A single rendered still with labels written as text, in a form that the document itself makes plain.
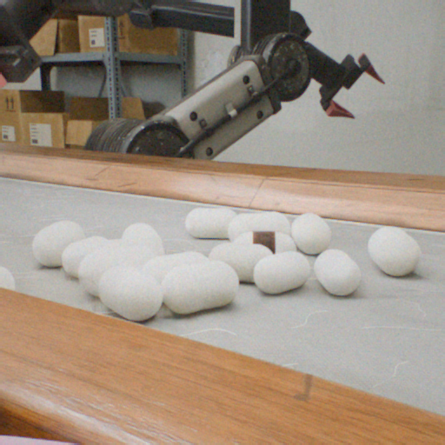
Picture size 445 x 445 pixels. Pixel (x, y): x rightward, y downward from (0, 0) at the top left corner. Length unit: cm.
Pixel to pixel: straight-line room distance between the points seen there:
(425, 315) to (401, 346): 4
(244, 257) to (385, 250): 7
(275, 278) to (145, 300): 7
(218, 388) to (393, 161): 253
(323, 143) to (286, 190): 228
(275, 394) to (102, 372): 4
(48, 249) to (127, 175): 31
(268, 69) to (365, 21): 162
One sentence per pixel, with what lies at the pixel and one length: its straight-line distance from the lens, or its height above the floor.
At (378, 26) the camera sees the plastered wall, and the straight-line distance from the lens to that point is 272.
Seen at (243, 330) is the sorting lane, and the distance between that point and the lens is 27.
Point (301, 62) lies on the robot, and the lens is 121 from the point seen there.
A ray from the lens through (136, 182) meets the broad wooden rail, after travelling 66.
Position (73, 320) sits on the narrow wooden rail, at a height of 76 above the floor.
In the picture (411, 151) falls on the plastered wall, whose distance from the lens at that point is 264.
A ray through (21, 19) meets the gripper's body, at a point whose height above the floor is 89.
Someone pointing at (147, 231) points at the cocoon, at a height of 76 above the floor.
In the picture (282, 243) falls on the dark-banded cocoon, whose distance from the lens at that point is 36.
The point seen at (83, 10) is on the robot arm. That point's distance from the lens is 70.
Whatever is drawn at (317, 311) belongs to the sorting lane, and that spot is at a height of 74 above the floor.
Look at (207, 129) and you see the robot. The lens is 106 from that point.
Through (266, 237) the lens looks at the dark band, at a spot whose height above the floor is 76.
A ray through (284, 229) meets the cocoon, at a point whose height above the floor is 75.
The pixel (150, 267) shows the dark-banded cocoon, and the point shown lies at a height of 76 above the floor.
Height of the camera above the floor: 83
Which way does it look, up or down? 11 degrees down
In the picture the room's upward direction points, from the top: straight up
